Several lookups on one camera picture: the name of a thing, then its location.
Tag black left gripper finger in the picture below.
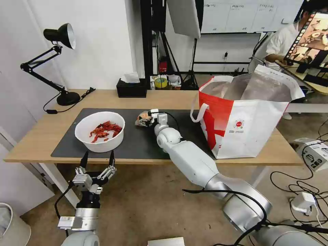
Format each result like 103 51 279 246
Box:
98 150 118 180
75 151 89 178

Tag orange food wrapper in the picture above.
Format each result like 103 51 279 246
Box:
135 110 152 127

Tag red and white takeout bag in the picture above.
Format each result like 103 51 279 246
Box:
190 64 305 160

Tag white round bowl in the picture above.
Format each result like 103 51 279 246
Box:
74 112 125 153

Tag black table mat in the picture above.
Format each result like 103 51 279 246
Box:
51 108 216 158

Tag red chili scraps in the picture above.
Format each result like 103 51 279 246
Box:
90 121 123 143

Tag black tissue box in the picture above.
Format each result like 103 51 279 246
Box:
116 78 147 98

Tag white tissue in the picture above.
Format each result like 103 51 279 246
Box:
120 72 141 84

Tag wooden table with white legs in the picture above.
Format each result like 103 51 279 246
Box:
3 89 304 208

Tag black light stand tripod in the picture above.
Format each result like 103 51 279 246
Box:
159 30 199 90

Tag black desk lamp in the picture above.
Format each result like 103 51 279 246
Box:
20 23 81 106

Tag white cabinet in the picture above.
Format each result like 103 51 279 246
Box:
0 125 56 217

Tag white round bin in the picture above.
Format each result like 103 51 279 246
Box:
0 202 32 246

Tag pale grey robot front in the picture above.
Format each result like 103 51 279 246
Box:
147 237 185 246

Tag white softbox light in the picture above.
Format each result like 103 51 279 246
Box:
167 0 201 39

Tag person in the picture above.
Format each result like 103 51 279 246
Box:
264 4 317 70

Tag white printed carton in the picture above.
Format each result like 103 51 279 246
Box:
294 138 328 172

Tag wooden desk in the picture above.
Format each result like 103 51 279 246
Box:
275 60 328 113

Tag white power adapter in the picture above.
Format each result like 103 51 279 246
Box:
291 192 317 215

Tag monitor with film-strip border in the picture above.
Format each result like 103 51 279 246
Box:
284 10 328 87

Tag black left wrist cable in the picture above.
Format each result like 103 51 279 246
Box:
54 180 77 237

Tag black lamp cable with switch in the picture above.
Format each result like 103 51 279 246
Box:
43 87 96 115

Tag black metal frame post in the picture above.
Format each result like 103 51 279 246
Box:
140 0 167 90

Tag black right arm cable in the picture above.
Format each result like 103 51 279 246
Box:
159 110 328 246

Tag white wall board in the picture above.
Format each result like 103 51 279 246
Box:
201 0 304 34

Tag black floor cables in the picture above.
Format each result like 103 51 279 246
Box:
270 123 328 229

